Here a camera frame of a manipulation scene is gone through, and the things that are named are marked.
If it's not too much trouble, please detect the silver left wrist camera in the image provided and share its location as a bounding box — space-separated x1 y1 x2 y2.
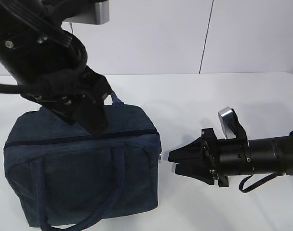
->
64 0 110 25

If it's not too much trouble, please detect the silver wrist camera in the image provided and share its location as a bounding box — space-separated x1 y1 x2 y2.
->
218 107 247 140
64 0 110 25

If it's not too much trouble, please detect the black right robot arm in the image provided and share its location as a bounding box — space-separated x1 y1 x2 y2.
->
168 128 293 193

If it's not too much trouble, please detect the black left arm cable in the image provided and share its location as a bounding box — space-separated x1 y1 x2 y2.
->
0 0 88 96

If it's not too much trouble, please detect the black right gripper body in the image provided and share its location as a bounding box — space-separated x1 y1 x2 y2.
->
201 128 229 187

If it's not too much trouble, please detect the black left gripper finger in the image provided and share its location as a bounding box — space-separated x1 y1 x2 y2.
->
73 94 108 134

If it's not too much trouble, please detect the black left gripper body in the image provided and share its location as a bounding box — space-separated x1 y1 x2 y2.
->
21 67 112 124

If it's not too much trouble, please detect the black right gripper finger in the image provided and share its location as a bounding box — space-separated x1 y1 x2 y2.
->
168 137 204 165
173 163 215 185

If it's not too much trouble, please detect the dark navy lunch bag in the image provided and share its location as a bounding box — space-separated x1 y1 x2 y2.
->
3 95 161 231

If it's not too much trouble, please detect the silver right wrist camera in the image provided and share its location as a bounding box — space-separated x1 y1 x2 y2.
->
218 107 247 140

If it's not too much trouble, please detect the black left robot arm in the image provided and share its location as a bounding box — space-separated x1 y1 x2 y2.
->
0 0 112 134

